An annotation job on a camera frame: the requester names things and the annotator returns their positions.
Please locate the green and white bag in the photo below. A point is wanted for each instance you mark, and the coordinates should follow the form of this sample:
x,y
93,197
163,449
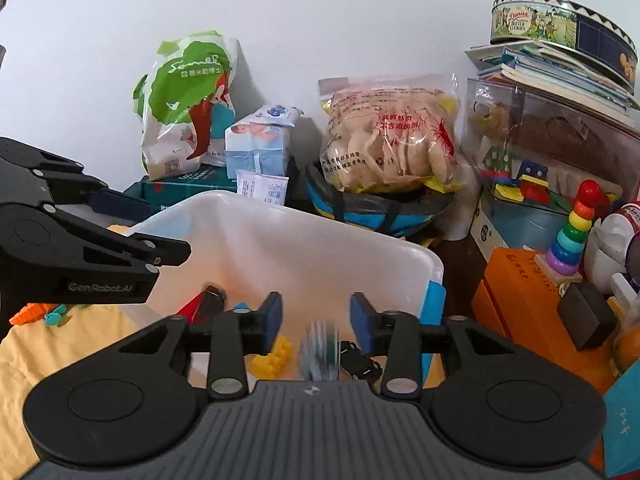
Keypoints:
x,y
180,95

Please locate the orange box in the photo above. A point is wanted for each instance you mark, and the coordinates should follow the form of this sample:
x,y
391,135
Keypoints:
x,y
520,310

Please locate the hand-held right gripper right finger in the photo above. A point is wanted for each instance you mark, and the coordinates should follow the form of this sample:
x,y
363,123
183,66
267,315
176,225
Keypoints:
x,y
360,322

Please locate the white plastic bin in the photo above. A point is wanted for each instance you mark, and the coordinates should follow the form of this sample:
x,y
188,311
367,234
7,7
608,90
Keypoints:
x,y
300,245

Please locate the colourful wooden toy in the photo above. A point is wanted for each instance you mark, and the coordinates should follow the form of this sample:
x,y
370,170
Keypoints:
x,y
525,177

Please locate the dark green box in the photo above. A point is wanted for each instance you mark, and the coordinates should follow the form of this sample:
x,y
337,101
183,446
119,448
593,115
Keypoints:
x,y
190,186

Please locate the round cookie tin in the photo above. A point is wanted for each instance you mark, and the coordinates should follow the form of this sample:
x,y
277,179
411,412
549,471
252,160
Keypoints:
x,y
550,22

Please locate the clear plastic box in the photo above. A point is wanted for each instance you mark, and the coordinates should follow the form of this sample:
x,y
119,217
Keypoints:
x,y
575,140

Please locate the pale blue box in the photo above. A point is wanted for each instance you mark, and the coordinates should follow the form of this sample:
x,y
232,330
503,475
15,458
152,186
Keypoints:
x,y
525,225

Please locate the stack of books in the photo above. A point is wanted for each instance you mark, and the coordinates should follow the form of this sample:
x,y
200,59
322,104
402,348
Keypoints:
x,y
560,72

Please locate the blue tissue pack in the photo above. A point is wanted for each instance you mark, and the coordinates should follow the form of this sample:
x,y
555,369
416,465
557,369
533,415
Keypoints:
x,y
257,142

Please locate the bag of shrimp crackers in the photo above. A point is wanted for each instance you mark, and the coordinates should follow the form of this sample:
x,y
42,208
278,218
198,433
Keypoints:
x,y
385,135

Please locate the black cube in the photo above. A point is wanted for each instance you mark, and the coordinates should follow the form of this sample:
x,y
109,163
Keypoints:
x,y
585,315

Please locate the dark wooden desktop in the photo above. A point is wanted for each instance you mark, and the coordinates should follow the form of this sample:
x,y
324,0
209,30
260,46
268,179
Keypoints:
x,y
457,270

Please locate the orange and teal toy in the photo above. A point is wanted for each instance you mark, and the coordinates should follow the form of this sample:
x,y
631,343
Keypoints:
x,y
37,314

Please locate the white printed packet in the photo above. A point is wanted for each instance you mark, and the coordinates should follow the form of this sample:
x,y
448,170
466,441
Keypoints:
x,y
262,187

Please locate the red and black toy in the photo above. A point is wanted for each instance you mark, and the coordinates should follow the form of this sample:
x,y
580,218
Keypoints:
x,y
202,304

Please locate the white and green toy car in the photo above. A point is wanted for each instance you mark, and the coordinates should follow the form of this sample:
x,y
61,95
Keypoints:
x,y
320,350

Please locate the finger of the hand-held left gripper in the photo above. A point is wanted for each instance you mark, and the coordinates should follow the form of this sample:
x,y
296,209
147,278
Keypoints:
x,y
165,252
120,205

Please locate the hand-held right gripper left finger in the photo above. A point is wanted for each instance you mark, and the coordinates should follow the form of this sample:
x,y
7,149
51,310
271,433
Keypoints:
x,y
272,316

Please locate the white plastic toy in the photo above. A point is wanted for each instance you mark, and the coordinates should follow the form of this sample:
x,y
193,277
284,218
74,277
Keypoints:
x,y
615,240

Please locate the yellow blanket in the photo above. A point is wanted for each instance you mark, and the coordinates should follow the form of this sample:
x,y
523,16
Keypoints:
x,y
75,345

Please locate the yellow building block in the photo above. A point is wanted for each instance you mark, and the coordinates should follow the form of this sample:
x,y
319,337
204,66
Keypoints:
x,y
272,356

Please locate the blue and black bag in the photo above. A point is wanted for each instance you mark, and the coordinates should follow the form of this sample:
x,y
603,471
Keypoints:
x,y
380,212

